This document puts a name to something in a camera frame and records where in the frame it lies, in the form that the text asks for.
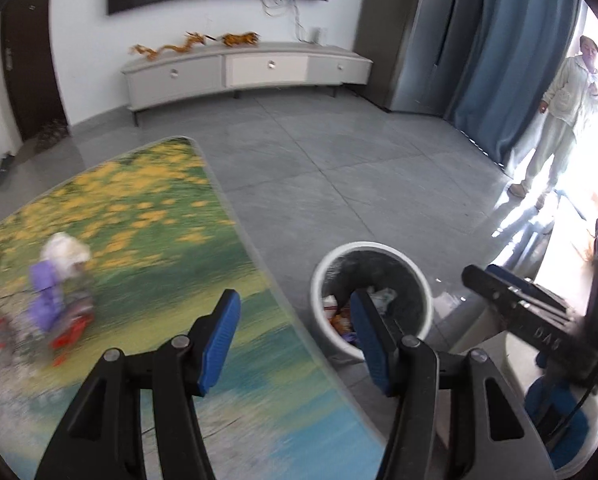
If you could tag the red chip print snack packet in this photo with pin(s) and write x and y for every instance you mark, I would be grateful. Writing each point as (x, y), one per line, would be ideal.
(341, 321)

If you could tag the golden tiger figurine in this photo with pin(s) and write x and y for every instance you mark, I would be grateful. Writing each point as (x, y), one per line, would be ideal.
(240, 39)

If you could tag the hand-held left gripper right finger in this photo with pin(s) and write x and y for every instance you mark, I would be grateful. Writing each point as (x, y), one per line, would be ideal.
(371, 345)

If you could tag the person's right forearm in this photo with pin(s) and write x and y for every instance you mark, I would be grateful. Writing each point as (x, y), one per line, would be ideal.
(554, 410)

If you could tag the black shoes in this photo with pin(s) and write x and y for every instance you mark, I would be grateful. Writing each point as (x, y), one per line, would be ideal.
(5, 170)

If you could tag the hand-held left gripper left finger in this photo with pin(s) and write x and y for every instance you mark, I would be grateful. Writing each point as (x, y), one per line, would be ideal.
(219, 345)

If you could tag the purple plastic bag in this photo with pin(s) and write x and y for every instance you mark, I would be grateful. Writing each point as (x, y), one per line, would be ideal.
(46, 295)

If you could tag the dark brown entrance door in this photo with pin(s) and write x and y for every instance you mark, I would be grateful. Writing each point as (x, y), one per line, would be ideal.
(34, 60)

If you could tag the golden dragon figurine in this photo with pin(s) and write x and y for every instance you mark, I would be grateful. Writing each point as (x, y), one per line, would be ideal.
(179, 49)

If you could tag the white round trash bin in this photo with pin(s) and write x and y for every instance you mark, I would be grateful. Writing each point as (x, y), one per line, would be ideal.
(379, 265)

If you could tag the white silver wrapper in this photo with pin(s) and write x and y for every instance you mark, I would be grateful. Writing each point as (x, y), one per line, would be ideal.
(329, 302)

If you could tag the grey refrigerator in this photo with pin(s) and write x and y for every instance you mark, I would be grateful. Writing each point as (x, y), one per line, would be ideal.
(419, 35)

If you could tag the white tissue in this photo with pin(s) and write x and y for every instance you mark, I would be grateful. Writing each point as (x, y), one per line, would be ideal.
(64, 252)

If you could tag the white blue printed packet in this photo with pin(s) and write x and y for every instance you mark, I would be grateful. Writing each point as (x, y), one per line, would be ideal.
(381, 296)

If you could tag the white grey television stand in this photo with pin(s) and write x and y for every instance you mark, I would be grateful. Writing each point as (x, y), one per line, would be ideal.
(264, 67)

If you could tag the red packet with white logo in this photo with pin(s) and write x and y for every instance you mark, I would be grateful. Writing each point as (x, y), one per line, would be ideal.
(69, 334)

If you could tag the pile of dark shoes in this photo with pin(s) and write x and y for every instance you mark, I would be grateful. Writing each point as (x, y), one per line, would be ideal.
(50, 135)

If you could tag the blue curtain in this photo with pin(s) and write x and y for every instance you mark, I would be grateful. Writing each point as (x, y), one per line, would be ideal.
(509, 60)

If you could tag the white router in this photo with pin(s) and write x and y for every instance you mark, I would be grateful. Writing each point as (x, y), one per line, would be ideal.
(319, 35)

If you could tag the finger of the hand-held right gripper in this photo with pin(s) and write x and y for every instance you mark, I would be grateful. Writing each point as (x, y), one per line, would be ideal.
(489, 292)
(524, 285)

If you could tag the floral print coffee table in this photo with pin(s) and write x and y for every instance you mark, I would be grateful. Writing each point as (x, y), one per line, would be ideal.
(154, 210)

